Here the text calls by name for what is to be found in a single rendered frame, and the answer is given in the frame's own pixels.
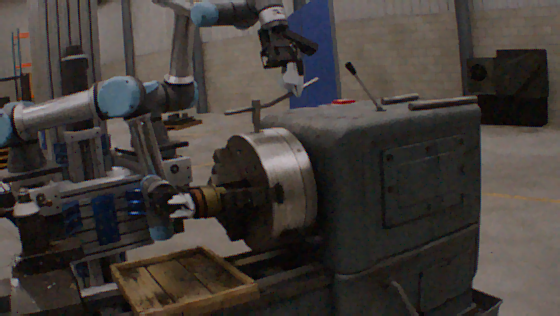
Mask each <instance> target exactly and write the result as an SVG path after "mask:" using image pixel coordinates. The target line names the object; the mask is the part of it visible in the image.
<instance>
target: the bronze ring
mask: <svg viewBox="0 0 560 316"><path fill-rule="evenodd" d="M221 192H226V190H225V189H224V188H223V187H217V188H216V186H215V185H214V184H213V183H208V184H207V185H206V186H201V187H198V188H197V189H194V190H191V191H188V193H189V195H190V197H191V199H192V201H193V203H194V205H195V212H194V214H193V215H194V216H193V219H200V218H204V219H207V218H211V217H214V218H220V215H221V211H223V210H228V209H227V208H223V207H222V204H221V198H220V193H221Z"/></svg>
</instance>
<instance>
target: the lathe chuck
mask: <svg viewBox="0 0 560 316"><path fill-rule="evenodd" d="M252 132H254V131H251V132H245V133H238V134H233V135H231V136H230V137H229V138H228V140H227V144H228V147H229V149H230V152H231V154H232V157H233V159H234V162H235V164H236V166H237V169H239V171H240V175H241V177H245V178H246V179H247V181H248V182H249V183H248V184H246V185H245V186H242V185H241V186H239V187H238V188H231V189H227V190H226V191H230V190H236V189H241V188H246V187H274V186H275V183H278V185H281V191H282V197H283V201H282V202H281V204H280V205H278V203H273V204H272V203H269V204H264V205H260V206H256V207H252V209H251V210H250V211H247V217H246V231H245V245H246V246H247V247H248V248H249V249H251V250H253V251H256V252H263V251H266V250H270V249H274V248H277V247H281V246H284V245H288V244H291V243H293V242H294V241H296V240H297V238H298V237H300V235H301V233H302V231H303V228H304V224H305V218H306V195H305V187H304V182H303V178H302V174H301V170H300V167H299V164H298V161H297V159H296V157H295V155H294V153H292V151H291V149H290V147H289V146H288V143H287V142H286V141H285V139H284V138H283V137H282V136H281V135H280V134H278V133H277V132H275V131H273V130H270V129H264V130H259V132H263V133H261V134H252ZM289 230H291V231H292V234H291V235H290V236H289V237H288V238H285V239H281V235H282V234H283V233H284V232H286V231H289Z"/></svg>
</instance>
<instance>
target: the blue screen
mask: <svg viewBox="0 0 560 316"><path fill-rule="evenodd" d="M287 19H288V25H289V29H290V30H292V31H294V32H296V33H298V34H300V35H302V36H304V37H306V38H307V39H309V40H311V41H313V42H315V43H317V44H318V49H317V52H316V54H315V53H313V54H312V55H311V56H309V55H307V54H305V53H303V52H301V51H300V54H301V57H302V62H303V67H304V84H306V83H308V82H309V81H311V80H313V79H315V78H317V77H318V78H319V81H318V82H316V83H314V84H313V85H311V86H309V87H307V88H305V89H304V90H303V91H302V95H301V96H300V97H297V96H295V95H294V94H293V95H292V96H290V97H288V102H289V109H296V108H304V107H317V105H323V104H330V103H332V102H331V101H332V100H337V99H338V100H343V98H341V81H340V67H339V52H338V51H337V37H336V23H335V16H334V9H333V0H311V1H310V2H309V3H307V4H306V5H305V6H302V5H299V9H298V10H297V11H295V12H294V13H293V14H291V15H289V16H287ZM304 84H303V85H304Z"/></svg>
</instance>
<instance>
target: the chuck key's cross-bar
mask: <svg viewBox="0 0 560 316"><path fill-rule="evenodd" d="M318 81H319V78H318V77H317V78H315V79H313V80H311V81H309V82H308V83H306V84H304V85H303V90H304V89H305V88H307V87H309V86H311V85H313V84H314V83H316V82H318ZM293 94H294V93H293V92H292V91H290V92H288V93H286V94H284V95H283V96H281V97H279V98H277V99H275V100H273V101H271V102H269V103H266V104H260V109H262V108H269V107H271V106H273V105H275V104H277V103H279V102H281V101H283V100H284V99H286V98H288V97H290V96H292V95H293ZM254 109H255V107H254V106H247V107H242V108H236V110H229V111H224V112H223V115H224V116H229V115H235V114H241V113H245V112H246V111H251V110H254Z"/></svg>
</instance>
